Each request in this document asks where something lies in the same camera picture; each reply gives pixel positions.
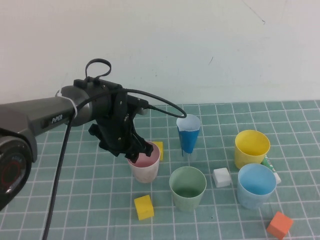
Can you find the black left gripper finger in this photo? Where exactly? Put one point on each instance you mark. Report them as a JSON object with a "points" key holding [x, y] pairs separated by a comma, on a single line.
{"points": [[131, 157], [147, 149]]}

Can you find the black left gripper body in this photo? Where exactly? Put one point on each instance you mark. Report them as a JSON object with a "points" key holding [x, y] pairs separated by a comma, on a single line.
{"points": [[112, 135]]}

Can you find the pink plastic cup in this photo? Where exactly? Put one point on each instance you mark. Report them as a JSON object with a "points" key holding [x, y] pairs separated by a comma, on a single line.
{"points": [[145, 175]]}

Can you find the yellow plastic cup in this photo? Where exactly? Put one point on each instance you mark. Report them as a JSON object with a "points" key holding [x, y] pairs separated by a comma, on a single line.
{"points": [[243, 157]]}

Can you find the light blue plastic cup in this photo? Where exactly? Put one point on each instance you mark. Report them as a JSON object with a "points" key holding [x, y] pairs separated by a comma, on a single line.
{"points": [[250, 200]]}

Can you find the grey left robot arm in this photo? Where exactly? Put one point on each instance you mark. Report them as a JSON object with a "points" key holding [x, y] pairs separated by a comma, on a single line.
{"points": [[32, 112]]}

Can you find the yellow foam cube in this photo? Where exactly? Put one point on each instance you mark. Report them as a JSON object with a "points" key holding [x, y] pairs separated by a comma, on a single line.
{"points": [[144, 207], [160, 150]]}

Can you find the blue paper cone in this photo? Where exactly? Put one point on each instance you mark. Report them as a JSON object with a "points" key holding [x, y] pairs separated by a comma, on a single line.
{"points": [[188, 140]]}

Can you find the white zip tie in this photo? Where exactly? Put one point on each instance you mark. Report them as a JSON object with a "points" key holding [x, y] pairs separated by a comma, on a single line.
{"points": [[72, 103]]}

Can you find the green plastic cup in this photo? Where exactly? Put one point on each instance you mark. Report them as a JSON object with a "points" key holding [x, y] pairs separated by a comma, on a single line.
{"points": [[187, 203]]}

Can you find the white foam cube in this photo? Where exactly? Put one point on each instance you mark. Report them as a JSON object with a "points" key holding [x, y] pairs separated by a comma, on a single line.
{"points": [[222, 177]]}

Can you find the green checkered tablecloth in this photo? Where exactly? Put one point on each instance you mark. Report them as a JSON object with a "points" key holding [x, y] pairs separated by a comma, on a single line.
{"points": [[225, 120]]}

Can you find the green white glue stick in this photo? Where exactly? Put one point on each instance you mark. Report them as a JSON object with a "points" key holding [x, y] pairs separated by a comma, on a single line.
{"points": [[268, 162]]}

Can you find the orange foam cube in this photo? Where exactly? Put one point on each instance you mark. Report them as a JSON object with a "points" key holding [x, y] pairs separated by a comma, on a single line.
{"points": [[278, 225]]}

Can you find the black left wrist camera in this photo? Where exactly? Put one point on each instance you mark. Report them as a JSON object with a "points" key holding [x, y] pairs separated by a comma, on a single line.
{"points": [[137, 103]]}

